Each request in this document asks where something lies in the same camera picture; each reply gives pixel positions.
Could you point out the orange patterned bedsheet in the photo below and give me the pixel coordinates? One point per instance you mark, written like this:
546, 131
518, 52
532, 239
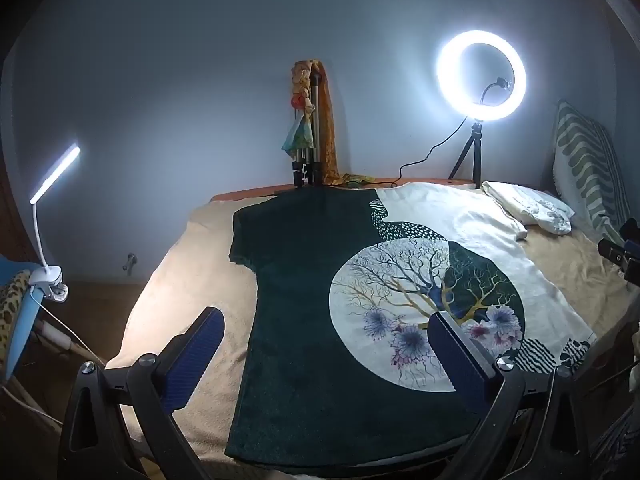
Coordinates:
250, 192

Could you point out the folded tripod with colourful scarf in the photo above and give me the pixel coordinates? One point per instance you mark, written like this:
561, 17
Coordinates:
327, 125

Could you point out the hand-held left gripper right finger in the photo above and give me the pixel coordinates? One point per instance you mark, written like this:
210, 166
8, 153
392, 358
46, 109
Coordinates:
457, 360

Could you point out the green and white printed t-shirt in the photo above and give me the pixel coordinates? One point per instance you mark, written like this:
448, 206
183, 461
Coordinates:
290, 310

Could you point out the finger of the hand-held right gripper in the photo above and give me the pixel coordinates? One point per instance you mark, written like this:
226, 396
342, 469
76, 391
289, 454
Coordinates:
617, 254
631, 230

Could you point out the beige blanket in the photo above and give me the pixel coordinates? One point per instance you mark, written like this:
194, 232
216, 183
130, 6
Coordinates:
195, 280

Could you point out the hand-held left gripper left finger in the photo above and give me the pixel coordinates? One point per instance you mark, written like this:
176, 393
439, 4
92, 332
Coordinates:
192, 360

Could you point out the brown wooden door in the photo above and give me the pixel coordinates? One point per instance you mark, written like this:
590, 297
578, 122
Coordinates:
10, 210

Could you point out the white clip desk lamp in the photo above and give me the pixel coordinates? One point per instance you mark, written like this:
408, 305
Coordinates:
57, 170

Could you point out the black gooseneck phone holder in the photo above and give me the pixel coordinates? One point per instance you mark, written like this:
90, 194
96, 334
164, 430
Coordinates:
487, 92

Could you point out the metal wall tap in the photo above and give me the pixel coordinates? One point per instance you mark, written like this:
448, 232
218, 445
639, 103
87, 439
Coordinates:
130, 261

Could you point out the leopard print cloth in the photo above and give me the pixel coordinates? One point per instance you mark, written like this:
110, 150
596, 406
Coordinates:
10, 305

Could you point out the folded white cloth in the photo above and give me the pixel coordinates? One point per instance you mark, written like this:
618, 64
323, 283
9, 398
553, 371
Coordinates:
535, 207

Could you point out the green striped pillow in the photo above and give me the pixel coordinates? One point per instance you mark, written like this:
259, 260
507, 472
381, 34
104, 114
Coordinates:
587, 170

